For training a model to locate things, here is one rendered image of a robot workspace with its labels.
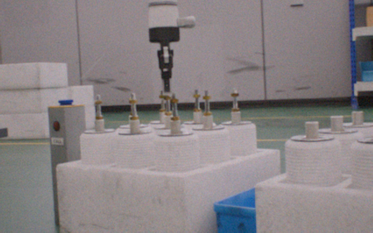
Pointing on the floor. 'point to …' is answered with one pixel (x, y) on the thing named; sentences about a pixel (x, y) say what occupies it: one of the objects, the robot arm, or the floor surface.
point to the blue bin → (236, 213)
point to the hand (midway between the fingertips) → (166, 87)
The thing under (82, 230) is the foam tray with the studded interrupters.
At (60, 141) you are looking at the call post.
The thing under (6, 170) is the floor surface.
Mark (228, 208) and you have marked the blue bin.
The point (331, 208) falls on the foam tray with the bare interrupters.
